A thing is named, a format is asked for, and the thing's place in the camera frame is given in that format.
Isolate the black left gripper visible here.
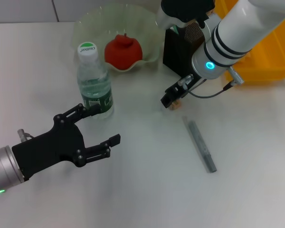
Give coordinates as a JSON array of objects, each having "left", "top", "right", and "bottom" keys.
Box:
[{"left": 11, "top": 103, "right": 122, "bottom": 183}]

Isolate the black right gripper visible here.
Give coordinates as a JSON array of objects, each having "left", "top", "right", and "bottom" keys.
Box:
[{"left": 160, "top": 74, "right": 207, "bottom": 110}]

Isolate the tan eraser block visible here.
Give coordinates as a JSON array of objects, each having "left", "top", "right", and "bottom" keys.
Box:
[{"left": 170, "top": 99, "right": 182, "bottom": 111}]

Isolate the clear water bottle green label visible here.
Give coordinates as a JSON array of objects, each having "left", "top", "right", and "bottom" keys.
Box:
[{"left": 76, "top": 42, "right": 114, "bottom": 121}]

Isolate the grey marker pen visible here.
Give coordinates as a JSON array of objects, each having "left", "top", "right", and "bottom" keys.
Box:
[{"left": 182, "top": 115, "right": 217, "bottom": 173}]

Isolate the black mesh pen holder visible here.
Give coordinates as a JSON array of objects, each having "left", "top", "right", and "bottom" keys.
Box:
[{"left": 162, "top": 23, "right": 206, "bottom": 79}]

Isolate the green glass fruit bowl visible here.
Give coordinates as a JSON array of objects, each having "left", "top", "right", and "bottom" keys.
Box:
[{"left": 72, "top": 2, "right": 164, "bottom": 72}]

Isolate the yellow plastic bin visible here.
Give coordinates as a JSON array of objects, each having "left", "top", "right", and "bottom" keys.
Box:
[{"left": 213, "top": 0, "right": 285, "bottom": 86}]

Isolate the left wrist cable with plugs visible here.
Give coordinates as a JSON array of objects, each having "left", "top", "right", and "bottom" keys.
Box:
[{"left": 17, "top": 129, "right": 36, "bottom": 143}]

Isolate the wrist cable with plugs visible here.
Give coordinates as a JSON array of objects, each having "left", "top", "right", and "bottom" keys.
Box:
[
  {"left": 17, "top": 129, "right": 36, "bottom": 143},
  {"left": 178, "top": 66, "right": 245, "bottom": 98}
]

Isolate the right wrist cable with plugs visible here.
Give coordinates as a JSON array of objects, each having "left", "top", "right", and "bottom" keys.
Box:
[{"left": 178, "top": 66, "right": 245, "bottom": 98}]

